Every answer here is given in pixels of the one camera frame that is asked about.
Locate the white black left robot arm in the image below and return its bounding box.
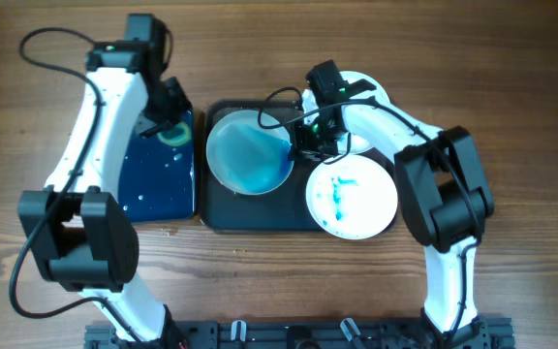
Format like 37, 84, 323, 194
9, 38, 192, 348

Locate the green yellow sponge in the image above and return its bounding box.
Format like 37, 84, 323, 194
158, 122, 193, 147

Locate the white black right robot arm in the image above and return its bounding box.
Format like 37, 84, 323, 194
293, 72, 494, 342

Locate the white plate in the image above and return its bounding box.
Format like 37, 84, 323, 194
305, 155, 398, 240
301, 71, 390, 154

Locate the black water tub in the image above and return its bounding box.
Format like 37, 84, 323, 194
117, 110, 197, 223

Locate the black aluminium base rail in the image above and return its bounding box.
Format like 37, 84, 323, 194
83, 315, 516, 349

